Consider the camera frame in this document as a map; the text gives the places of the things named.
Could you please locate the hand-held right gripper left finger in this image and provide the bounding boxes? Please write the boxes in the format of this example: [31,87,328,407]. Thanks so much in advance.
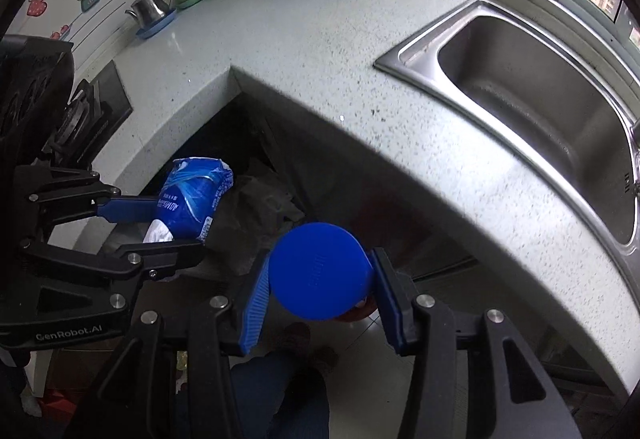
[75,255,273,439]

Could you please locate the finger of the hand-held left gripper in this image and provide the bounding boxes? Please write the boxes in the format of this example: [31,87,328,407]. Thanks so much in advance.
[27,171,165,227]
[20,239,206,282]

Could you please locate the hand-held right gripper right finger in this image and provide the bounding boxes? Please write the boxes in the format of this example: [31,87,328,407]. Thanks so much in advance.
[367,247,576,439]

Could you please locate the red bin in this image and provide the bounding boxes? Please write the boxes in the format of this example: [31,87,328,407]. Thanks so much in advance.
[335,296,381,322]

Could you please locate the blue round lid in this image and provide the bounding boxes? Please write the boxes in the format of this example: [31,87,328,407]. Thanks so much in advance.
[268,221,375,321]

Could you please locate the person's shoe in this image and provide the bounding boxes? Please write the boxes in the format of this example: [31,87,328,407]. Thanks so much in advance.
[280,321,341,372]

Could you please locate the gas stove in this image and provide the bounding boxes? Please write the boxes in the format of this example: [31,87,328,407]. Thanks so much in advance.
[42,59,133,170]

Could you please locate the black plastic bag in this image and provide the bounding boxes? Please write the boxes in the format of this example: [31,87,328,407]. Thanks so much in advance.
[200,159,306,277]

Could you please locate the person's leg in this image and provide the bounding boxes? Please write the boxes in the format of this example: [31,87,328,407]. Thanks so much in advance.
[229,351,331,439]

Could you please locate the blue coaster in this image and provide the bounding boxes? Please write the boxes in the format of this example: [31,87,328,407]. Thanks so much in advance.
[136,9,178,40]

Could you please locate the steel teapot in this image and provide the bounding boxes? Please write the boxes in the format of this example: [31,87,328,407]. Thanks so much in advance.
[125,0,175,30]

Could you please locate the stainless steel sink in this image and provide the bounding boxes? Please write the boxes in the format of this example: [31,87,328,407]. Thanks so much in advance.
[374,0,640,260]

